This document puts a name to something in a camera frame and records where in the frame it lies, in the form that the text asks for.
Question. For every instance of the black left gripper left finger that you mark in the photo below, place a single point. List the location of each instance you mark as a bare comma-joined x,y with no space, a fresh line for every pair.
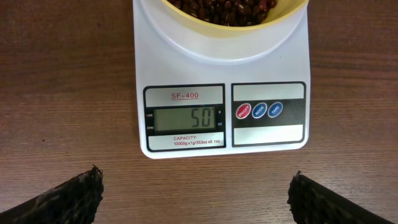
73,202

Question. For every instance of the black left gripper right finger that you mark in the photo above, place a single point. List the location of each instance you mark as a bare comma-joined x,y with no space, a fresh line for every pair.
311,203

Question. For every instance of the white digital kitchen scale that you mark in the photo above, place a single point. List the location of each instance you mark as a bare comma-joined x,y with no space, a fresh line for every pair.
199,95

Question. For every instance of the yellow plastic bowl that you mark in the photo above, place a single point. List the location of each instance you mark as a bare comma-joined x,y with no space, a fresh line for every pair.
283,10

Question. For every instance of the red adzuki beans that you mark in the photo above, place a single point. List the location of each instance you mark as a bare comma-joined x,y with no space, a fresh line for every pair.
234,13

